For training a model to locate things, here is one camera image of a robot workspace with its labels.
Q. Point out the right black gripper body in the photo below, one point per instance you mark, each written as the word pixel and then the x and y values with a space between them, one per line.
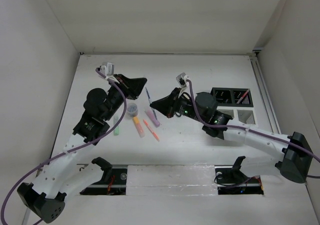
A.
pixel 183 106

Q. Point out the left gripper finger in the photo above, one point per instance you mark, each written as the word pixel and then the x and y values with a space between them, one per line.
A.
pixel 136 83
pixel 135 92

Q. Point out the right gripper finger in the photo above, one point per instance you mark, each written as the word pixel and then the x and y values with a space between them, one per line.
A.
pixel 168 114
pixel 164 105

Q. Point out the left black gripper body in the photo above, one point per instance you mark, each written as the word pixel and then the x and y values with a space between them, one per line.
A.
pixel 116 95

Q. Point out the blue pen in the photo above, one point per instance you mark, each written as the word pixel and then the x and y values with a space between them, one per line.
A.
pixel 150 101

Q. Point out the red pen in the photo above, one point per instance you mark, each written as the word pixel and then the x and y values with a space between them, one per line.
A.
pixel 243 97

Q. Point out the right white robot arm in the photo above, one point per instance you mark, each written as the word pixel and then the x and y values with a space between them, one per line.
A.
pixel 286 155

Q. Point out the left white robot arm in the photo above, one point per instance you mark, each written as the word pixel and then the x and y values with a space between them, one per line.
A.
pixel 47 194

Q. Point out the paper clip jar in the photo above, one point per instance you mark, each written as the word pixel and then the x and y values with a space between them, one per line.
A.
pixel 132 110

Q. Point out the purple highlighter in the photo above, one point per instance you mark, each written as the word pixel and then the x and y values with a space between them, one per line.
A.
pixel 152 117

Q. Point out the green highlighter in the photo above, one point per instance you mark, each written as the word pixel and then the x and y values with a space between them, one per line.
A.
pixel 116 130

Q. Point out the orange pen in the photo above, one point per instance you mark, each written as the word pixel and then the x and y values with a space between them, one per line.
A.
pixel 151 130

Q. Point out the orange highlighter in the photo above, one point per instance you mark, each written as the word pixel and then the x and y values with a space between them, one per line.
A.
pixel 138 126

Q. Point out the black organizer box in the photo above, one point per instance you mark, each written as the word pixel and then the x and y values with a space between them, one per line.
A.
pixel 228 97

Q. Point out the white organizer box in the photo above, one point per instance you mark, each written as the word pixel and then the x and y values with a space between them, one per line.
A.
pixel 245 115

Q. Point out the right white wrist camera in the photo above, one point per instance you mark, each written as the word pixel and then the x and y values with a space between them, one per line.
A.
pixel 182 80

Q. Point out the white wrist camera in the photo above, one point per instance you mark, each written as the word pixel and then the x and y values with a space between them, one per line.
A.
pixel 107 69
pixel 182 80

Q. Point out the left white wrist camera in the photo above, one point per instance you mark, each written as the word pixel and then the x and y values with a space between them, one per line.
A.
pixel 107 69

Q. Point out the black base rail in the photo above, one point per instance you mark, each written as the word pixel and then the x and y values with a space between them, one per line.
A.
pixel 172 180

